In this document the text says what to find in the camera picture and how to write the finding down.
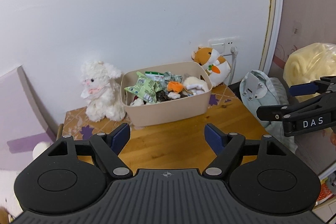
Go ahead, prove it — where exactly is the green snack bag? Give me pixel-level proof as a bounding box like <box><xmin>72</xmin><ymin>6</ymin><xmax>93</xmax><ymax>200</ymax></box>
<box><xmin>124</xmin><ymin>72</ymin><xmax>163</xmax><ymax>103</ymax></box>

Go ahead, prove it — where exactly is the green white snack packet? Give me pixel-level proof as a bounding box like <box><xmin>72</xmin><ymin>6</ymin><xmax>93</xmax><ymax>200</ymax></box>
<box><xmin>145</xmin><ymin>71</ymin><xmax>182</xmax><ymax>85</ymax></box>

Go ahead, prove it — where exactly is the green fabric scrunchie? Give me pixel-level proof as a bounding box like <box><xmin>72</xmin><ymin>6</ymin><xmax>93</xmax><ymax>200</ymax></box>
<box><xmin>156</xmin><ymin>90</ymin><xmax>171</xmax><ymax>103</ymax></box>

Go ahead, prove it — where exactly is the yellow blanket in bag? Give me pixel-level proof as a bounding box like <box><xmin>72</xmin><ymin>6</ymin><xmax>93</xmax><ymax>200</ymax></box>
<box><xmin>283</xmin><ymin>43</ymin><xmax>336</xmax><ymax>87</ymax></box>

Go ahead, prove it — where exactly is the white fluffy rabbit plush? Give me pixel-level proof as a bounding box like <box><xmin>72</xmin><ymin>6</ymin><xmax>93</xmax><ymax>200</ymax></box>
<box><xmin>81</xmin><ymin>61</ymin><xmax>126</xmax><ymax>122</ymax></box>

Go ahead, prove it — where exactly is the white phone stand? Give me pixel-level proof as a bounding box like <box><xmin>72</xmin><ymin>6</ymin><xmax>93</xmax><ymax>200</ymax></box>
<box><xmin>241</xmin><ymin>72</ymin><xmax>268</xmax><ymax>101</ymax></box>

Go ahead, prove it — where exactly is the cream roller tube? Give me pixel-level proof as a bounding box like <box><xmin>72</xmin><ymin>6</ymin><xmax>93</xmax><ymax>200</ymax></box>
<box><xmin>33</xmin><ymin>141</ymin><xmax>52</xmax><ymax>160</ymax></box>

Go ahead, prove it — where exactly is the beige plastic storage bin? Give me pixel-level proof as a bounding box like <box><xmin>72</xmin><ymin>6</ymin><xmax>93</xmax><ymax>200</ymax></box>
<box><xmin>120</xmin><ymin>61</ymin><xmax>213</xmax><ymax>127</ymax></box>

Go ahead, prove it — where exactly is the orange white hamster plush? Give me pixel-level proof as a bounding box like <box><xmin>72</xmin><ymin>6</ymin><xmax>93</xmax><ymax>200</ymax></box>
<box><xmin>191</xmin><ymin>47</ymin><xmax>231</xmax><ymax>87</ymax></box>

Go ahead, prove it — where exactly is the lilac board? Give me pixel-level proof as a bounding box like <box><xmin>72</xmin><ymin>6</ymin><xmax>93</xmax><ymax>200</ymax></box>
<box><xmin>0</xmin><ymin>67</ymin><xmax>56</xmax><ymax>170</ymax></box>

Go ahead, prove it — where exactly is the white plug and cable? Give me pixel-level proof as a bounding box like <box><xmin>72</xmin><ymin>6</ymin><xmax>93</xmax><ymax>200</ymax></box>
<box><xmin>227</xmin><ymin>47</ymin><xmax>239</xmax><ymax>87</ymax></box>

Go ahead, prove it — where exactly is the white wall socket switch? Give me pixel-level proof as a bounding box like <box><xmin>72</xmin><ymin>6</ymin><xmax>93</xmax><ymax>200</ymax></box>
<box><xmin>208</xmin><ymin>36</ymin><xmax>240</xmax><ymax>56</ymax></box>

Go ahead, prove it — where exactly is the white door frame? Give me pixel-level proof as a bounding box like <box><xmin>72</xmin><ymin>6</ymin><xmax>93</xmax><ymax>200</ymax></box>
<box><xmin>259</xmin><ymin>0</ymin><xmax>284</xmax><ymax>74</ymax></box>

